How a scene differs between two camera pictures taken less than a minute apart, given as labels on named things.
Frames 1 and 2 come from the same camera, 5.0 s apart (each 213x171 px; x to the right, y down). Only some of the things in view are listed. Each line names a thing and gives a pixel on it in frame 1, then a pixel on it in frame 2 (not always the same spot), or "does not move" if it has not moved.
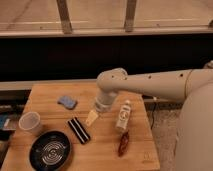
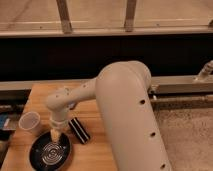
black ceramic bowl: (49, 150) does not move
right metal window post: (130, 16) does not move
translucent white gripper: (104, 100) to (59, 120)
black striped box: (79, 130) does not move
